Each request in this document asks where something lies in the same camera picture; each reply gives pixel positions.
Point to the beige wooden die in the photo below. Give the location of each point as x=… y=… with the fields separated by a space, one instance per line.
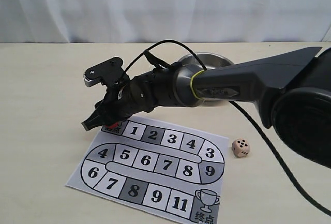
x=240 y=147

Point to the red cylinder game piece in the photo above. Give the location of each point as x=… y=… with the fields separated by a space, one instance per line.
x=111 y=126

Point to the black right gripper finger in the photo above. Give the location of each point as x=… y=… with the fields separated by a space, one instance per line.
x=93 y=121

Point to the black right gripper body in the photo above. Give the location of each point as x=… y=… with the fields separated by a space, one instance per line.
x=117 y=104

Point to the white curtain backdrop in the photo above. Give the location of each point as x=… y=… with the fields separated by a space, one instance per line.
x=123 y=21

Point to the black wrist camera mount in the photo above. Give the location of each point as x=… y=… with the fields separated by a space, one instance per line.
x=107 y=73

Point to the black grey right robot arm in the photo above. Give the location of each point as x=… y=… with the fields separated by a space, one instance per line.
x=291 y=92

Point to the printed paper game board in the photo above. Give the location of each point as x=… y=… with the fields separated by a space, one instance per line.
x=168 y=170

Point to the stainless steel round bowl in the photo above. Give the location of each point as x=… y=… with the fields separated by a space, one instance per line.
x=211 y=61

